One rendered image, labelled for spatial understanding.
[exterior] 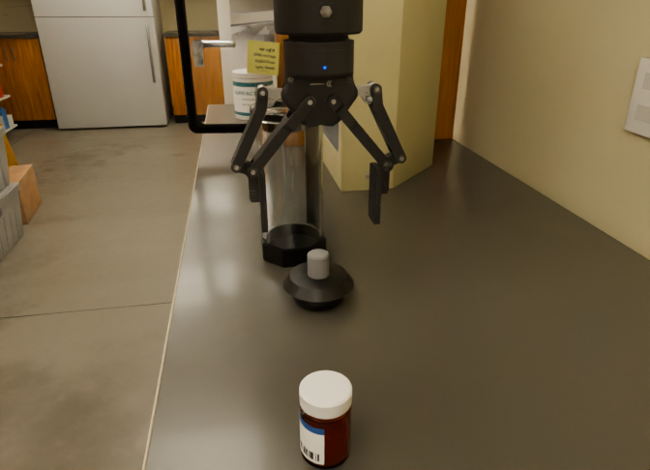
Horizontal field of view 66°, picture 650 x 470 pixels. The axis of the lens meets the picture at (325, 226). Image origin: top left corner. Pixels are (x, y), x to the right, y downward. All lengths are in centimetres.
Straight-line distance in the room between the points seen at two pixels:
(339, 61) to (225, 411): 36
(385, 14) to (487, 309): 56
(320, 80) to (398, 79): 46
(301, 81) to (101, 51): 548
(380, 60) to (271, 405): 68
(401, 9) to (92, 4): 515
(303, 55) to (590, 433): 45
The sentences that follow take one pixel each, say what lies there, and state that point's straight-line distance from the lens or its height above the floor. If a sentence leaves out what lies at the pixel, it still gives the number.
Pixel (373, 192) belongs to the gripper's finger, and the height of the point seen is 109.
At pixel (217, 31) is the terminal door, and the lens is 128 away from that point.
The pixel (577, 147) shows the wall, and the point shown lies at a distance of 107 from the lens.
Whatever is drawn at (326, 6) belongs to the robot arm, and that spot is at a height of 129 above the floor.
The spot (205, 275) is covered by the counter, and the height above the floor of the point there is 94.
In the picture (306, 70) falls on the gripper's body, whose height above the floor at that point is 123.
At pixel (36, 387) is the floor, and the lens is 221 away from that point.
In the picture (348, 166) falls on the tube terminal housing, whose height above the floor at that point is 99.
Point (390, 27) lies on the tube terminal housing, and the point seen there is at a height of 125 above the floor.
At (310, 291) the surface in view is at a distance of 62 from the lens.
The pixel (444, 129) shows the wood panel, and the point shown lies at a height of 97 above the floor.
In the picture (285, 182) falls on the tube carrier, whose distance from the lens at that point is 69.
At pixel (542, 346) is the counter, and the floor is 94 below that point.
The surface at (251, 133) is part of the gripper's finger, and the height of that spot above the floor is 116.
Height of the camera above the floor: 130
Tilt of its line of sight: 24 degrees down
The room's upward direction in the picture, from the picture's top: straight up
